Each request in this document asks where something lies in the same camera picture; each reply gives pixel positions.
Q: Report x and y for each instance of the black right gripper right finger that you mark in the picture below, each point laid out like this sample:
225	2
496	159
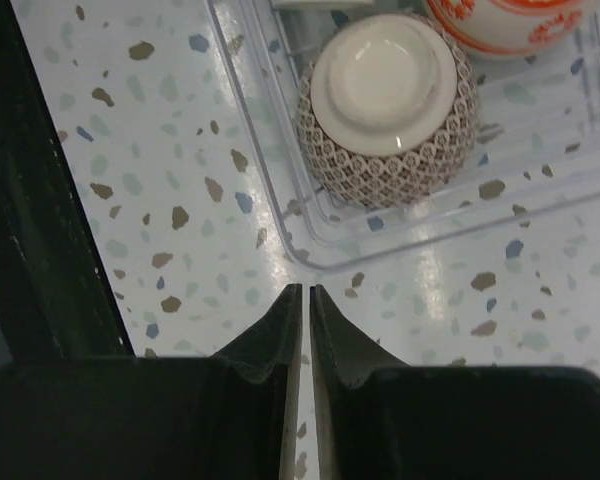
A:
380	418

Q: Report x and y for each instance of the white wire dish rack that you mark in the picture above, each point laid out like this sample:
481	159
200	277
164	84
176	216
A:
522	138

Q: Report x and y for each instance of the orange floral pattern bowl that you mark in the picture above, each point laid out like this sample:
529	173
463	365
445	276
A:
508	29

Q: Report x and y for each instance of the brown lattice pattern bowl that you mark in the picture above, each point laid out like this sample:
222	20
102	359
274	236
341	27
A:
387	111

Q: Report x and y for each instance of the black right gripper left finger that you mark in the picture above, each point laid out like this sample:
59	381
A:
231	415

